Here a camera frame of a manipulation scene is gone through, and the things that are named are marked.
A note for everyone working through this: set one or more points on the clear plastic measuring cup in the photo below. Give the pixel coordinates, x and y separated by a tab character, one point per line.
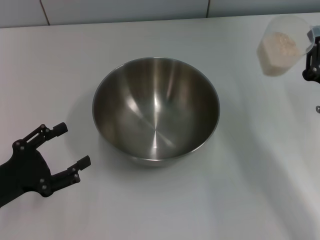
287	27

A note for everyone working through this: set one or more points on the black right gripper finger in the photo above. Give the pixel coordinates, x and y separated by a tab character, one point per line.
315	75
317	31

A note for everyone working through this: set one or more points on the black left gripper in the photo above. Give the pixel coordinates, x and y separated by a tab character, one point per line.
25	172

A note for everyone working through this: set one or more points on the white rice grains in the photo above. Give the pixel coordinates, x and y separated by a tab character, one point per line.
277	52

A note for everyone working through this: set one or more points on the stainless steel mixing bowl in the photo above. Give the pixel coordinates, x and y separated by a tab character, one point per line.
155	112

